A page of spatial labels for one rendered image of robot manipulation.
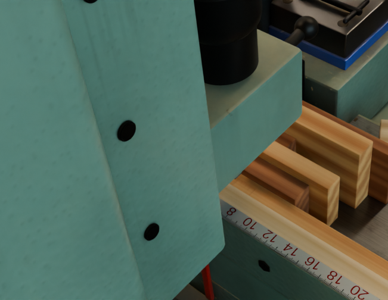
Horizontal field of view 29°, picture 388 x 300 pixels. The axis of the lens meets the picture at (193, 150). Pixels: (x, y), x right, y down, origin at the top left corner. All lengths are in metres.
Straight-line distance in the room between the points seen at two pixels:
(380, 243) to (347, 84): 0.15
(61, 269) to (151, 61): 0.11
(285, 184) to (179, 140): 0.23
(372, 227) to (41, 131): 0.43
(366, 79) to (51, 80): 0.50
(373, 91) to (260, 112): 0.23
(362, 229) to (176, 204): 0.25
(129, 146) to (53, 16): 0.14
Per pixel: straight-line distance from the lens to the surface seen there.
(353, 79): 0.70
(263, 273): 0.61
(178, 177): 0.43
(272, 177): 0.63
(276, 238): 0.58
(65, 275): 0.33
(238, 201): 0.61
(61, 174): 0.29
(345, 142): 0.63
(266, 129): 0.56
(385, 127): 0.69
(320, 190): 0.62
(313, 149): 0.65
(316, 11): 0.71
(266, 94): 0.54
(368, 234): 0.66
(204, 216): 0.48
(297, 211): 0.62
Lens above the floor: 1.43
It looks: 47 degrees down
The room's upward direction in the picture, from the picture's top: 9 degrees counter-clockwise
